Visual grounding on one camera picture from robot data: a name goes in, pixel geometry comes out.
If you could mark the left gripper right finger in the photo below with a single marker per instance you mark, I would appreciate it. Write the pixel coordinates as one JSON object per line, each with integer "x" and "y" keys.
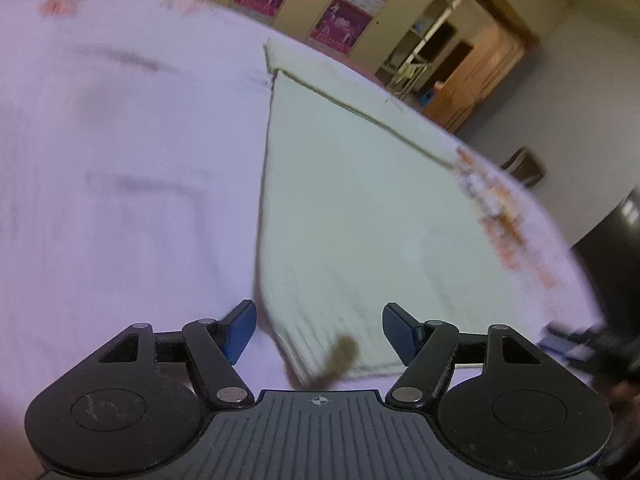
{"x": 426, "y": 349}

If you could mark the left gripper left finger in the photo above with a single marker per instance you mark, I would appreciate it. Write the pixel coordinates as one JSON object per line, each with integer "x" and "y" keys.
{"x": 212, "y": 350}

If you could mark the pale green knit sweater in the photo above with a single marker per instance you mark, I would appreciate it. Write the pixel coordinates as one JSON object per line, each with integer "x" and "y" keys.
{"x": 362, "y": 206}

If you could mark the dark wooden chair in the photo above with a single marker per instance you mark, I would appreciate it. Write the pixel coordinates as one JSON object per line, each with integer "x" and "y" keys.
{"x": 525, "y": 167}

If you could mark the floral lilac bedspread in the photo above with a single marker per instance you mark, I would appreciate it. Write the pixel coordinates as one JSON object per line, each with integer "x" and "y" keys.
{"x": 133, "y": 138}

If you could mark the open shelf unit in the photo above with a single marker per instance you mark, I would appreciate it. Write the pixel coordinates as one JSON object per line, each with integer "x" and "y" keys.
{"x": 416, "y": 52}

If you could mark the brown wooden door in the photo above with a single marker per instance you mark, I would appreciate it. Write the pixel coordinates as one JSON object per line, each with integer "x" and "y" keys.
{"x": 482, "y": 70}

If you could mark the lower right pink poster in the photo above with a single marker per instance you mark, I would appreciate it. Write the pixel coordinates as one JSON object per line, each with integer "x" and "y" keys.
{"x": 340, "y": 26}

